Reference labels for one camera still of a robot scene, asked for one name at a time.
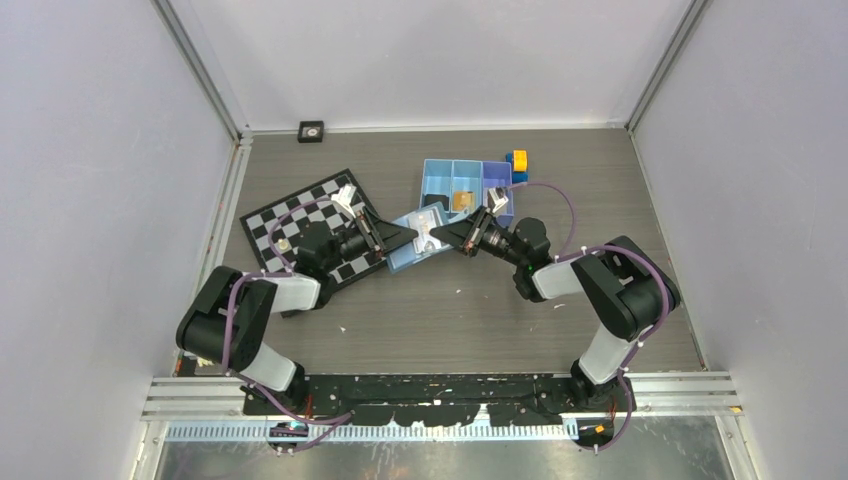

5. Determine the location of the black white chessboard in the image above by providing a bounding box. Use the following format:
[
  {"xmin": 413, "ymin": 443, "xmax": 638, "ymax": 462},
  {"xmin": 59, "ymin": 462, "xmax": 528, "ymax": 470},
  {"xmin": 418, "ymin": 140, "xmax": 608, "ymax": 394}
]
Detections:
[{"xmin": 240, "ymin": 169, "xmax": 376, "ymax": 272}]

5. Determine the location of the blue compartment organizer tray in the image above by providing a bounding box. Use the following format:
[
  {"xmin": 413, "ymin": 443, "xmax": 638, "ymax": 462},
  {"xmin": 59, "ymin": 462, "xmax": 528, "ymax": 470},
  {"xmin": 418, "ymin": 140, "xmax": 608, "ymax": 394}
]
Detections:
[{"xmin": 419, "ymin": 159, "xmax": 512, "ymax": 220}]

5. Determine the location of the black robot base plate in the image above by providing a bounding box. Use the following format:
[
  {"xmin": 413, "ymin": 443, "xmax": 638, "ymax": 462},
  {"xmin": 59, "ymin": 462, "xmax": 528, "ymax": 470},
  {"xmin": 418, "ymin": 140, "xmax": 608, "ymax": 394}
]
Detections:
[{"xmin": 241, "ymin": 373, "xmax": 635, "ymax": 427}]

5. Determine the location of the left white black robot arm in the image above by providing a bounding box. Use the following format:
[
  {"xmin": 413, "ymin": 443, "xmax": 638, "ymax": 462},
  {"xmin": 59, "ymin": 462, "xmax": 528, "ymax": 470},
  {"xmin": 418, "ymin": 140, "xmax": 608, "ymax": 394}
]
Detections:
[{"xmin": 175, "ymin": 211, "xmax": 418, "ymax": 414}]

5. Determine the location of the orange card in tray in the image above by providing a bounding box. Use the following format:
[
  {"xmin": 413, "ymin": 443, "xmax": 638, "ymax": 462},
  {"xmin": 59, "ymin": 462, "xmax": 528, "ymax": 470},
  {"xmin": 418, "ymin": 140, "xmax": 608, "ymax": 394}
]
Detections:
[{"xmin": 451, "ymin": 190, "xmax": 476, "ymax": 213}]

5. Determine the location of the black item in tray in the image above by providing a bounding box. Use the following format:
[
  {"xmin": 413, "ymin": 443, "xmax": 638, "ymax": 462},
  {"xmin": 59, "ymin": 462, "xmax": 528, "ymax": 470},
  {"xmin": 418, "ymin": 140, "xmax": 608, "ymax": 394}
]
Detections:
[{"xmin": 422, "ymin": 194, "xmax": 449, "ymax": 211}]

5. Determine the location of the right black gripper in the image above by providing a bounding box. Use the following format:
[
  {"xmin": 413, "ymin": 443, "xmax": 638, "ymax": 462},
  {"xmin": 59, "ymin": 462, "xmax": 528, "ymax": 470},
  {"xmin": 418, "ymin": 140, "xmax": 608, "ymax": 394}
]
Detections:
[{"xmin": 430, "ymin": 206, "xmax": 527, "ymax": 268}]

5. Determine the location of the small black square box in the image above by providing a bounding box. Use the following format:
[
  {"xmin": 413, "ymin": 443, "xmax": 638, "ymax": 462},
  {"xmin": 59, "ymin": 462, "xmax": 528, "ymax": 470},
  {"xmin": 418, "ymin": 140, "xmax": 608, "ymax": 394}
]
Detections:
[{"xmin": 297, "ymin": 120, "xmax": 325, "ymax": 144}]

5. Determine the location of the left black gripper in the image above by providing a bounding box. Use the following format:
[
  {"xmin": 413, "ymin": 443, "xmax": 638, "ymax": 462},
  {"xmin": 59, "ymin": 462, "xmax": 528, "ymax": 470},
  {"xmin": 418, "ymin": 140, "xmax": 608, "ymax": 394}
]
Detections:
[{"xmin": 323, "ymin": 206, "xmax": 418, "ymax": 272}]

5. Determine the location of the blue and orange toy block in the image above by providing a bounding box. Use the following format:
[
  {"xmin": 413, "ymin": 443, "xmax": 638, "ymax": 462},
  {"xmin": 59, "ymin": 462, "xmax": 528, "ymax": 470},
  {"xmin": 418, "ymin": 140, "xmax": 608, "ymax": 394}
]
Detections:
[{"xmin": 505, "ymin": 150, "xmax": 529, "ymax": 184}]

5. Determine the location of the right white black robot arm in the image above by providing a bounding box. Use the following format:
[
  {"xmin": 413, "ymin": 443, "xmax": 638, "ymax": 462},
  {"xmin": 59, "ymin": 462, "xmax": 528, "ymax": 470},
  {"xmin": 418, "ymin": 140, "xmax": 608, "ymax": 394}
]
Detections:
[{"xmin": 430, "ymin": 207, "xmax": 680, "ymax": 411}]

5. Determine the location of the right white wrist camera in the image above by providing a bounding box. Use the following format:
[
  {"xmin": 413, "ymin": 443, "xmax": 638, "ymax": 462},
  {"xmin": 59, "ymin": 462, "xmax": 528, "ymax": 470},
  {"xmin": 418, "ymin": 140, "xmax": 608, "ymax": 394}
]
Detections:
[{"xmin": 486, "ymin": 187, "xmax": 510, "ymax": 217}]

